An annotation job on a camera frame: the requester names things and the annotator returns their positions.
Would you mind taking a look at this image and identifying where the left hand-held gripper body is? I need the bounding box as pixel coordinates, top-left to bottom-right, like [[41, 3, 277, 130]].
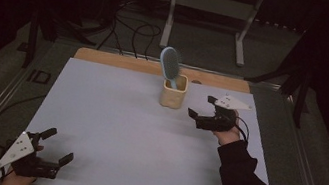
[[0, 126, 66, 183]]

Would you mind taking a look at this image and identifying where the black floor bracket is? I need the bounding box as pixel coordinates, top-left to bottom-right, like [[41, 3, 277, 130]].
[[25, 67, 53, 87]]

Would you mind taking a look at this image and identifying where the person's left hand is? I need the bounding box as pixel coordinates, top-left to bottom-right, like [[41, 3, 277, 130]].
[[0, 168, 38, 185]]

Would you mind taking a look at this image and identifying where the light blue hairbrush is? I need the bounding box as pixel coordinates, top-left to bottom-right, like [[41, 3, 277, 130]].
[[154, 44, 185, 91]]

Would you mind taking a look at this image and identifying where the right hand-held gripper black cable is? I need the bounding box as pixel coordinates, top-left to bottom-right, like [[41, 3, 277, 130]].
[[232, 116, 253, 143]]

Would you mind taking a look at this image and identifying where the white metal stand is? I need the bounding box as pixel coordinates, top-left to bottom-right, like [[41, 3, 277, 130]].
[[157, 0, 266, 70]]

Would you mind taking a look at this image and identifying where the black looped cable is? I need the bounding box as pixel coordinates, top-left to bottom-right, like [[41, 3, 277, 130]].
[[129, 21, 163, 63]]

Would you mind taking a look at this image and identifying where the black tripod stand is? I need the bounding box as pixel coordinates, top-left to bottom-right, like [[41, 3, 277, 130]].
[[20, 0, 103, 80], [236, 19, 325, 132]]

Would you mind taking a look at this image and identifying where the light blue table mat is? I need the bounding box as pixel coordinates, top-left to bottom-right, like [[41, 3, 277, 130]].
[[0, 48, 296, 185]]

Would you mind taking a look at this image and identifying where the person's right hand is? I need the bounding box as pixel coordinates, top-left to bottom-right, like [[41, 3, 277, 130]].
[[211, 108, 246, 150]]

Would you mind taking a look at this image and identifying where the beige square cup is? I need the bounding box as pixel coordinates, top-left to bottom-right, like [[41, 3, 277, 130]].
[[158, 70, 191, 112]]

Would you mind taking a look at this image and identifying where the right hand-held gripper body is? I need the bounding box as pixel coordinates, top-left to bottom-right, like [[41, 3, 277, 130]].
[[193, 89, 255, 138]]

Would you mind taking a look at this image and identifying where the black tangled cable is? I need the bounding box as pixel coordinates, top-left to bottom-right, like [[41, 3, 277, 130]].
[[95, 0, 134, 56]]

